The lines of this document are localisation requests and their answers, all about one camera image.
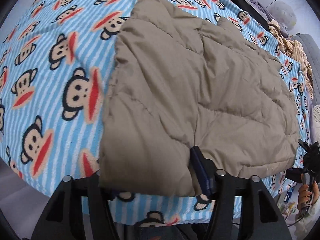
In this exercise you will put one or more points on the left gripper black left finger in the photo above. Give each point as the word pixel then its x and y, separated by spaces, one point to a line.
pixel 62 217

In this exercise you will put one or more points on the beige puffer jacket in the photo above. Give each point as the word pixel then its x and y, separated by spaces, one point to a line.
pixel 179 82

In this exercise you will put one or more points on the person right hand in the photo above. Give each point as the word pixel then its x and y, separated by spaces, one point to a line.
pixel 304 195

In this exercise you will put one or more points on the grey quilted headboard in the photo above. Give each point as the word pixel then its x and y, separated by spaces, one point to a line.
pixel 313 55

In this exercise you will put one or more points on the yellow striped plush blanket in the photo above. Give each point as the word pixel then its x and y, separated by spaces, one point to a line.
pixel 294 50

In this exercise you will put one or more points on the blue striped monkey blanket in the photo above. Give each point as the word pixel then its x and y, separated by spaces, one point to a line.
pixel 55 68

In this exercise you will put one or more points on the round patterned white pillow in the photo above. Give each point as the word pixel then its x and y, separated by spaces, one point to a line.
pixel 284 14

